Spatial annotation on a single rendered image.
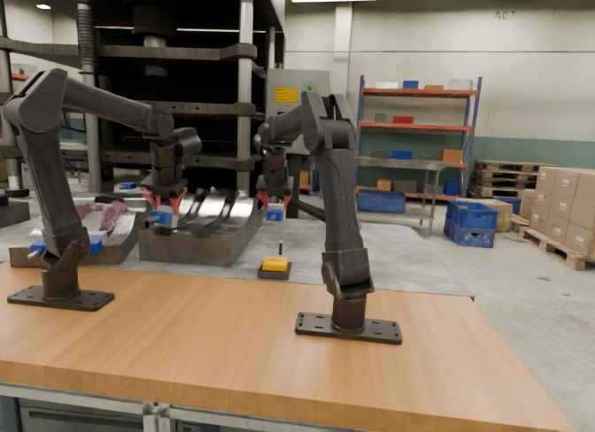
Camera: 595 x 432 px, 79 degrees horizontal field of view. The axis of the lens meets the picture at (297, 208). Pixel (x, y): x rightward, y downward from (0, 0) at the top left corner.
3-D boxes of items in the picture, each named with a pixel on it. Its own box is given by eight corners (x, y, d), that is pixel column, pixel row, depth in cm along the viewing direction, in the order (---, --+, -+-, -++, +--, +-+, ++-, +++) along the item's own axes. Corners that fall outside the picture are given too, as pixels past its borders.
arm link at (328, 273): (320, 259, 68) (336, 269, 63) (359, 254, 72) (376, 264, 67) (319, 290, 70) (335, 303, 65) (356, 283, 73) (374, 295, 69)
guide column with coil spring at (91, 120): (103, 266, 186) (85, -10, 160) (93, 266, 186) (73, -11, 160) (109, 263, 191) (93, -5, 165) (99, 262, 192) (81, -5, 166)
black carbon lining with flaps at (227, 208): (216, 235, 103) (216, 203, 102) (161, 232, 105) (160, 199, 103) (243, 211, 137) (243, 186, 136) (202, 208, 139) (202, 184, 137)
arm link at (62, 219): (81, 248, 81) (38, 96, 70) (94, 255, 77) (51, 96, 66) (50, 259, 76) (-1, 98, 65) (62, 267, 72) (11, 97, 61)
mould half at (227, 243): (230, 267, 99) (231, 219, 96) (139, 260, 100) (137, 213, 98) (262, 224, 147) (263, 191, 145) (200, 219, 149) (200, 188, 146)
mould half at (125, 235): (121, 264, 97) (119, 224, 95) (11, 267, 91) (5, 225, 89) (152, 219, 145) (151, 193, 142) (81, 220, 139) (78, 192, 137)
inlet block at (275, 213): (280, 229, 99) (281, 210, 98) (261, 228, 99) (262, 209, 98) (284, 220, 112) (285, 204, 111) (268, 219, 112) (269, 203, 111)
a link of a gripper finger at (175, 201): (165, 204, 102) (162, 175, 97) (189, 209, 102) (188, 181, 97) (152, 218, 97) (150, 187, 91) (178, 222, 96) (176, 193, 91)
